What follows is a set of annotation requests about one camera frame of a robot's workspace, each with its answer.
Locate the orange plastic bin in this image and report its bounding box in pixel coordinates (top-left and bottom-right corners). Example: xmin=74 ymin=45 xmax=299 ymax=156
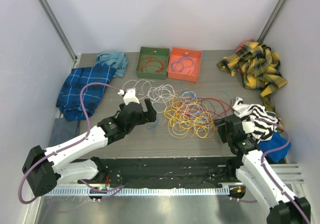
xmin=167 ymin=47 xmax=203 ymax=82

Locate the bright blue cloth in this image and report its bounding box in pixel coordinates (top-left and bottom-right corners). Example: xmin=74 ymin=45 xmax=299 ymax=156
xmin=259 ymin=132 xmax=292 ymax=163

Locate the blue wire in orange bin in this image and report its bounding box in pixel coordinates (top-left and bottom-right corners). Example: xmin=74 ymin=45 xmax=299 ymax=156
xmin=170 ymin=54 xmax=197 ymax=76

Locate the pink cloth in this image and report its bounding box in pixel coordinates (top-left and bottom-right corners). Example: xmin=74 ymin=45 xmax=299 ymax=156
xmin=235 ymin=39 xmax=255 ymax=52

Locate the white slotted cable duct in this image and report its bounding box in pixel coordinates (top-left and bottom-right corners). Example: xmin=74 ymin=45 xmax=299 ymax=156
xmin=45 ymin=186 xmax=230 ymax=197

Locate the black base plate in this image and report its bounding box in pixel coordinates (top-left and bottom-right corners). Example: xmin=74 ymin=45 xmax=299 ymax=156
xmin=84 ymin=157 xmax=241 ymax=189

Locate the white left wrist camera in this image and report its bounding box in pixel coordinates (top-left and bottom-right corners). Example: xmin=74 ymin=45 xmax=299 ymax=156
xmin=118 ymin=88 xmax=140 ymax=105

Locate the light blue cloth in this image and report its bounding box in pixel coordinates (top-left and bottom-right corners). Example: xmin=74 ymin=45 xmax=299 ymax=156
xmin=95 ymin=51 xmax=128 ymax=78

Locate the black white striped cloth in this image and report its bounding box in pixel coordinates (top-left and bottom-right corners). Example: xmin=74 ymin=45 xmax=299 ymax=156
xmin=232 ymin=97 xmax=280 ymax=143

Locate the green plastic bin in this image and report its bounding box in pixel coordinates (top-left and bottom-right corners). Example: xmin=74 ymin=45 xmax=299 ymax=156
xmin=135 ymin=46 xmax=170 ymax=80

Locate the yellow wire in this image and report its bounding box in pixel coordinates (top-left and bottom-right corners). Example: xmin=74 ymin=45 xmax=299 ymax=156
xmin=163 ymin=96 xmax=217 ymax=140

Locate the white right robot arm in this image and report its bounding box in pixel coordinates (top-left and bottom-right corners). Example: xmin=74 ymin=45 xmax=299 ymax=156
xmin=214 ymin=115 xmax=311 ymax=224

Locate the red wire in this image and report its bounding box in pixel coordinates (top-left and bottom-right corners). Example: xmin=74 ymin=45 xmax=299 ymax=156
xmin=199 ymin=97 xmax=233 ymax=117
xmin=138 ymin=46 xmax=167 ymax=74

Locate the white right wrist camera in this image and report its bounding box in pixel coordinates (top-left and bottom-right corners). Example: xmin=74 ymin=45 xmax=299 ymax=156
xmin=242 ymin=121 xmax=256 ymax=136

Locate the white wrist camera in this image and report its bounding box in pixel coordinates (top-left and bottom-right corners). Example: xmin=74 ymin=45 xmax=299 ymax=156
xmin=118 ymin=88 xmax=140 ymax=105
xmin=242 ymin=121 xmax=256 ymax=136

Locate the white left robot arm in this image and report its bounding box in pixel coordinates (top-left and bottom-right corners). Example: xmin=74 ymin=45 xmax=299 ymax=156
xmin=21 ymin=99 xmax=157 ymax=198

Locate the yellow plaid cloth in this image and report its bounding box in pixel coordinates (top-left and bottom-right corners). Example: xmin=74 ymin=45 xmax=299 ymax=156
xmin=216 ymin=41 xmax=288 ymax=132

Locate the blue plaid cloth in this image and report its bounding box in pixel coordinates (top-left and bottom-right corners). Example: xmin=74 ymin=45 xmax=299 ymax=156
xmin=56 ymin=65 xmax=115 ymax=121

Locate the grey blue folded cloth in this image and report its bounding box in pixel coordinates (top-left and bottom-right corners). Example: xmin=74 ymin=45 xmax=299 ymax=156
xmin=48 ymin=118 xmax=80 ymax=147

